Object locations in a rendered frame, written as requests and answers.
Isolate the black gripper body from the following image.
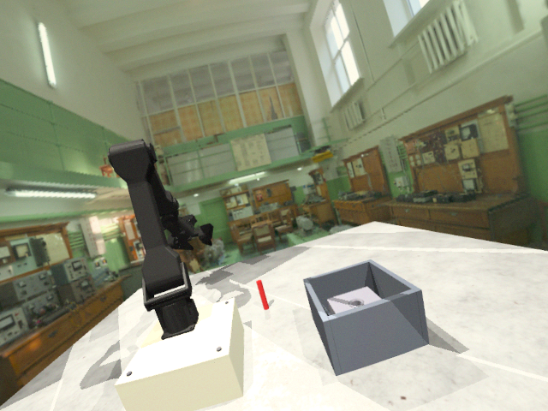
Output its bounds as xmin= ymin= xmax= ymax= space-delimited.
xmin=167 ymin=220 xmax=214 ymax=248

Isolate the red peg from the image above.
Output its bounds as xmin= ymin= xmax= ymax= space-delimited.
xmin=256 ymin=280 xmax=269 ymax=310

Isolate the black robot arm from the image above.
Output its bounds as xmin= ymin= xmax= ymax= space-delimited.
xmin=107 ymin=139 xmax=200 ymax=340

